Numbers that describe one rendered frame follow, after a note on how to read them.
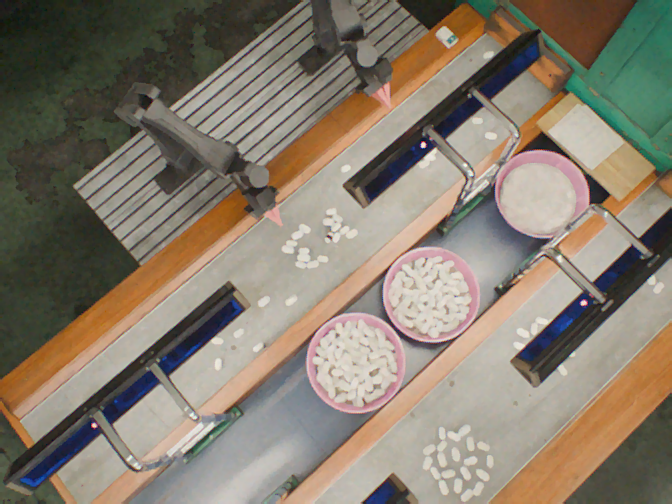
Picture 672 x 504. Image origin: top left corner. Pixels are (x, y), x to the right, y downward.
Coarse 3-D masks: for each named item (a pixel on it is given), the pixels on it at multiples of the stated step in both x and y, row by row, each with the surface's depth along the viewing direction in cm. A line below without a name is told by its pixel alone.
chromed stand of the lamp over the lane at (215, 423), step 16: (160, 368) 129; (96, 400) 128; (176, 400) 127; (96, 416) 126; (192, 416) 127; (208, 416) 134; (224, 416) 150; (240, 416) 168; (112, 432) 126; (192, 432) 140; (208, 432) 164; (128, 448) 125; (176, 448) 139; (192, 448) 163; (128, 464) 125; (144, 464) 126; (160, 464) 136
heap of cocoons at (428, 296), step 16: (400, 272) 171; (416, 272) 171; (432, 272) 171; (448, 272) 173; (400, 288) 170; (416, 288) 172; (432, 288) 171; (448, 288) 169; (464, 288) 169; (400, 304) 170; (416, 304) 170; (432, 304) 168; (448, 304) 168; (464, 304) 169; (400, 320) 167; (416, 320) 167; (432, 320) 167; (448, 320) 168; (432, 336) 166
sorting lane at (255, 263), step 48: (480, 48) 189; (432, 96) 185; (528, 96) 184; (384, 144) 182; (480, 144) 181; (336, 192) 178; (384, 192) 178; (432, 192) 177; (240, 240) 175; (384, 240) 174; (192, 288) 172; (240, 288) 172; (288, 288) 171; (144, 336) 169; (240, 336) 168; (96, 384) 166; (192, 384) 165; (144, 432) 162; (96, 480) 159
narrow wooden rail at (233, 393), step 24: (528, 120) 180; (504, 144) 178; (528, 144) 180; (480, 168) 176; (456, 192) 174; (432, 216) 173; (408, 240) 171; (384, 264) 170; (336, 288) 168; (360, 288) 168; (312, 312) 167; (336, 312) 167; (288, 336) 165; (312, 336) 169; (264, 360) 164; (288, 360) 172; (240, 384) 162; (216, 408) 161; (144, 456) 158; (120, 480) 157; (144, 480) 157
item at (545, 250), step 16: (592, 208) 137; (576, 224) 147; (608, 224) 135; (560, 240) 150; (640, 240) 133; (528, 256) 174; (544, 256) 135; (560, 256) 132; (640, 256) 133; (656, 256) 133; (512, 272) 173; (528, 272) 154; (576, 272) 131; (496, 288) 173; (592, 288) 130; (608, 304) 131
